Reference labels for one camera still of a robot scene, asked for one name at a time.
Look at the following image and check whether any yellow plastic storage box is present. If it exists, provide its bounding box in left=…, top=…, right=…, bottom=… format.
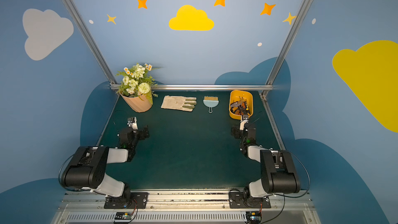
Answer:
left=229, top=90, right=254, bottom=120

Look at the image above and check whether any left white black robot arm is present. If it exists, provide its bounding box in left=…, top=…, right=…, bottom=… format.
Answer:
left=58, top=117, right=150, bottom=202

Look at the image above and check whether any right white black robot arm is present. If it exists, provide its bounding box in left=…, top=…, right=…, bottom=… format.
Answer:
left=231, top=115, right=301, bottom=199

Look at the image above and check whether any pink pot with flowers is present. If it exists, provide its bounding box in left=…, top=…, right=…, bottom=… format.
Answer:
left=117, top=63, right=158, bottom=113

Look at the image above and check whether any small blue brush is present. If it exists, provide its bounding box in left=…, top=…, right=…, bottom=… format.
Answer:
left=203, top=96, right=219, bottom=114

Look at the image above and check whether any beige work glove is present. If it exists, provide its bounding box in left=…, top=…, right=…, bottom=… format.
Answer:
left=161, top=95, right=197, bottom=112

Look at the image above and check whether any left circuit board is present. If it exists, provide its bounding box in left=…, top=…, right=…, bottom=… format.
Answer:
left=113, top=212, right=134, bottom=224

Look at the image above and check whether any circuit board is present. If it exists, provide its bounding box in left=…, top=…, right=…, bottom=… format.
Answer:
left=245, top=211, right=262, bottom=224
left=113, top=212, right=134, bottom=224

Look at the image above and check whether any right circuit board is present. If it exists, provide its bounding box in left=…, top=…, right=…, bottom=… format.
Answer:
left=245, top=211, right=262, bottom=224

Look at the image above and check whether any aluminium back frame bar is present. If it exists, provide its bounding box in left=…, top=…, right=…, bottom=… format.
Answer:
left=110, top=83, right=274, bottom=91

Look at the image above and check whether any right aluminium frame post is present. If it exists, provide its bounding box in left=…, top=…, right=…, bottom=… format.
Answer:
left=266, top=0, right=313, bottom=86

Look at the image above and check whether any aluminium frame post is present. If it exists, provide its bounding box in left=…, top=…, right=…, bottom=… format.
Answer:
left=61, top=0, right=117, bottom=85
left=266, top=0, right=313, bottom=86

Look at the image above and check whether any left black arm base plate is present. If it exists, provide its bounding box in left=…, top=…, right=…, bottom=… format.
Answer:
left=104, top=192, right=149, bottom=209

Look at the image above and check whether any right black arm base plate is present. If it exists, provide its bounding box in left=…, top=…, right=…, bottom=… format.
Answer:
left=228, top=189, right=271, bottom=209

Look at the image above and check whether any aluminium front rail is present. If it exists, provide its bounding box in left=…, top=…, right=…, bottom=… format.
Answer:
left=52, top=188, right=321, bottom=224

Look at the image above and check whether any left aluminium frame post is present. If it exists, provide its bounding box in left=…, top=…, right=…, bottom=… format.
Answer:
left=61, top=0, right=117, bottom=85

